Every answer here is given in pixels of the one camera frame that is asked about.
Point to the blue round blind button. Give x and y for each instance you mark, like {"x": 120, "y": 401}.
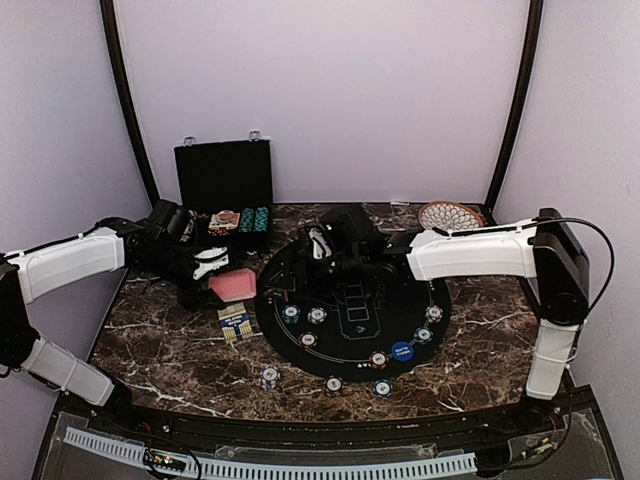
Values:
{"x": 402, "y": 351}

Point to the teal and blue chip row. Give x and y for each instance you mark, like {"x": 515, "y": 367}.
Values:
{"x": 261, "y": 220}

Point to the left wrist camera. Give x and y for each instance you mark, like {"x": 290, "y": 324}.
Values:
{"x": 168, "y": 221}

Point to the blue tan chip stack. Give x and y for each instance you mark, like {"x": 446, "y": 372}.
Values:
{"x": 317, "y": 315}
{"x": 434, "y": 314}

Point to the black poker chip case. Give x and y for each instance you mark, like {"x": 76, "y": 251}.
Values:
{"x": 229, "y": 175}

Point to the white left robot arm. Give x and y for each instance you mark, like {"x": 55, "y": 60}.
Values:
{"x": 76, "y": 275}

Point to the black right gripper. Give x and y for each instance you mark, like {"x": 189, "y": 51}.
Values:
{"x": 288, "y": 282}

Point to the clear round dealer button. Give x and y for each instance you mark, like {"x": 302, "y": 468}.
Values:
{"x": 226, "y": 216}

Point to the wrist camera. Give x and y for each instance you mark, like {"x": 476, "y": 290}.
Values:
{"x": 168, "y": 221}
{"x": 347, "y": 224}

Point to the red card deck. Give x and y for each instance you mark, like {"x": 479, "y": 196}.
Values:
{"x": 214, "y": 225}
{"x": 234, "y": 286}

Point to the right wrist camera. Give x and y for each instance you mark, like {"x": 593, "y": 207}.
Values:
{"x": 347, "y": 224}

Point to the round black poker mat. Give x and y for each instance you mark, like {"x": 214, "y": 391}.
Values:
{"x": 355, "y": 326}

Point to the brown poker chip stack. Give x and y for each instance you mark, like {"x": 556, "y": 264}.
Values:
{"x": 333, "y": 385}

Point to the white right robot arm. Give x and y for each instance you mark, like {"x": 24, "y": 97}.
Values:
{"x": 542, "y": 249}

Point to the white slotted cable duct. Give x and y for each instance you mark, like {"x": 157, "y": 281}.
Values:
{"x": 244, "y": 463}

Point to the blue chip stack on table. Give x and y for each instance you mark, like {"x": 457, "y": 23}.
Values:
{"x": 270, "y": 377}

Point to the gold card box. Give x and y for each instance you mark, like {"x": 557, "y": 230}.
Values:
{"x": 235, "y": 323}

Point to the red card deck in case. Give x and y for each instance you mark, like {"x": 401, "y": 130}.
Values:
{"x": 214, "y": 225}

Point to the black right frame post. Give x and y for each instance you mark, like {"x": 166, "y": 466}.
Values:
{"x": 525, "y": 70}

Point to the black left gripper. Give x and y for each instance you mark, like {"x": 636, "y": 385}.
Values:
{"x": 196, "y": 298}

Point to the green and blue chip row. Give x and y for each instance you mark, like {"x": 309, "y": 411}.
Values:
{"x": 247, "y": 219}

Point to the red dice row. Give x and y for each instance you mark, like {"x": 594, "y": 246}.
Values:
{"x": 218, "y": 233}

